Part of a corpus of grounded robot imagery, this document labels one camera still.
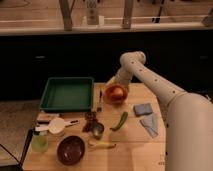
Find blue sponge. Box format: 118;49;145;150
133;103;153;116

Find apple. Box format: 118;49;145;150
110;87;124;99

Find grey blue cloth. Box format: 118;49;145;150
140;113;158;138

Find dark red grapes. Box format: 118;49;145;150
82;111;97;132

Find green plastic tray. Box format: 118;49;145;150
40;77;94;113

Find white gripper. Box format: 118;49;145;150
107;75;129;88

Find orange bowl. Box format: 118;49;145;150
104;84;128;104

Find yellow banana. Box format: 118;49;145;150
88;140;116;148

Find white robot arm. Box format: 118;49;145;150
115;51;213;171

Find green plastic cup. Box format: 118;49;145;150
31;134;48;153

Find dark red bowl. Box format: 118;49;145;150
57;136;85;166

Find green chili pepper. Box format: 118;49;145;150
110;112;128;131

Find small metal cup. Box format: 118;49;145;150
92;123;104;139

